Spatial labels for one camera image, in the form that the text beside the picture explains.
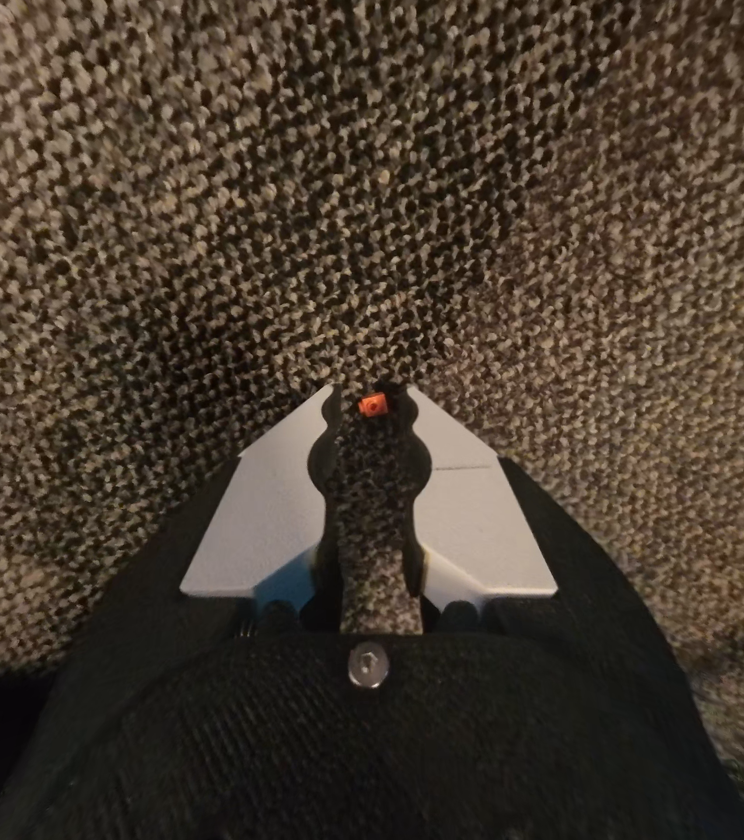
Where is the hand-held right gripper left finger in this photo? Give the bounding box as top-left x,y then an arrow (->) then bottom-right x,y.
180,384 -> 343,599

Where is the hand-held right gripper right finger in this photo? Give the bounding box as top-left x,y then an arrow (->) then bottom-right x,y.
403,385 -> 558,608

